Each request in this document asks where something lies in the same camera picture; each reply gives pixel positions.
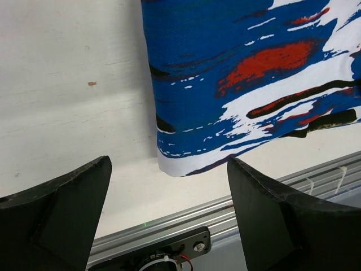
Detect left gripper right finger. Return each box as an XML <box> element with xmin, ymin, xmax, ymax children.
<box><xmin>227</xmin><ymin>158</ymin><xmax>360</xmax><ymax>270</ymax></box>

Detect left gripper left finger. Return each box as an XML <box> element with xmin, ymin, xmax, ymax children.
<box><xmin>1</xmin><ymin>156</ymin><xmax>112</xmax><ymax>270</ymax></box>

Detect blue white patterned trousers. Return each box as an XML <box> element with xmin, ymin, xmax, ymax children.
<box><xmin>141</xmin><ymin>0</ymin><xmax>360</xmax><ymax>177</ymax></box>

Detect aluminium frame rail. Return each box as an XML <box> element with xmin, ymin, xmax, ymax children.
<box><xmin>87</xmin><ymin>152</ymin><xmax>360</xmax><ymax>270</ymax></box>

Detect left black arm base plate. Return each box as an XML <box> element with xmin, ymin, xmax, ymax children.
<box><xmin>86</xmin><ymin>226</ymin><xmax>212</xmax><ymax>270</ymax></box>

